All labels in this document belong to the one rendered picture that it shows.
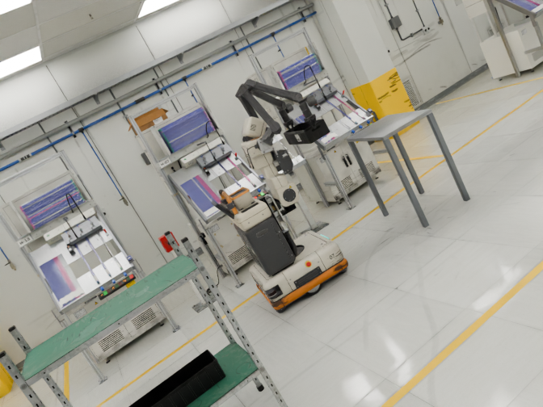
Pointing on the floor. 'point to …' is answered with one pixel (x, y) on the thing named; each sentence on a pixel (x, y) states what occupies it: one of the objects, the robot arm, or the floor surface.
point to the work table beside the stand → (384, 128)
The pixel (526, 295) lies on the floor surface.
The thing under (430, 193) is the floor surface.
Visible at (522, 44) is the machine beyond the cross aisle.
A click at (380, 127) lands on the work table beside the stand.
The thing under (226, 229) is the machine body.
